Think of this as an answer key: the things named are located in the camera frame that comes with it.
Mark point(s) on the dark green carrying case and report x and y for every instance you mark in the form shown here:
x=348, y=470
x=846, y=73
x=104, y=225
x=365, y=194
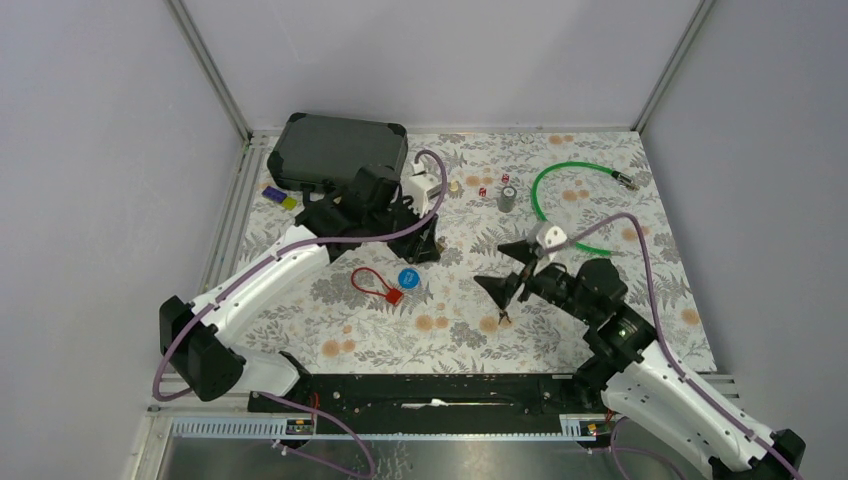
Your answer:
x=324, y=152

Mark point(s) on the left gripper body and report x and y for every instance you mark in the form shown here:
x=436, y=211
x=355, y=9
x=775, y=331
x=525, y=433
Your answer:
x=409, y=246

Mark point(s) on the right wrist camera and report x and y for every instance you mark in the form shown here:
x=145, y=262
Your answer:
x=546, y=239

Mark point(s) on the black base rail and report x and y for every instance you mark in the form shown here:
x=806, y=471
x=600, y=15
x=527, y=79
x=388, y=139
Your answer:
x=429, y=405

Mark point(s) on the grey patterned cylinder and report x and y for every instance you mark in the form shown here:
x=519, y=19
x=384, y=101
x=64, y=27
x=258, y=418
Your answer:
x=507, y=199

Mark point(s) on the yellow-green toy brick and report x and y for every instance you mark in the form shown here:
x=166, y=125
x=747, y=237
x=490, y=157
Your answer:
x=289, y=203

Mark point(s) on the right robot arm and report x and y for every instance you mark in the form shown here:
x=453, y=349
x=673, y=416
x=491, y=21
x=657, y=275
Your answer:
x=632, y=373

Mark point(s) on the red cable lock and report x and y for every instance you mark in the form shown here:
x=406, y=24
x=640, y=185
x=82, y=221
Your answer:
x=368, y=281

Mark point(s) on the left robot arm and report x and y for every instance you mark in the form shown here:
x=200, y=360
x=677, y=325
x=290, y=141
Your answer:
x=198, y=338

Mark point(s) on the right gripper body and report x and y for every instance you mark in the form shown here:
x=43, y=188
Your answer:
x=552, y=283

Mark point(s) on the blue small blind chip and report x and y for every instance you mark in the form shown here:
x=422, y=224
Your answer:
x=409, y=278

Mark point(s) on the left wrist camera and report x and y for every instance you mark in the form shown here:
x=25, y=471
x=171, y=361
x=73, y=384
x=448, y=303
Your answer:
x=424, y=189

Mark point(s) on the blue toy brick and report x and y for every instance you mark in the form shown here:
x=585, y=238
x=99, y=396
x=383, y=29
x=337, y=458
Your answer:
x=273, y=194

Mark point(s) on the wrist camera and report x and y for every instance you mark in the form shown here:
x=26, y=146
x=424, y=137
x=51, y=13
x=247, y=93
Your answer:
x=424, y=189
x=546, y=239

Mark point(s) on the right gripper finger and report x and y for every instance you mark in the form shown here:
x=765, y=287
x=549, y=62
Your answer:
x=500, y=289
x=521, y=251

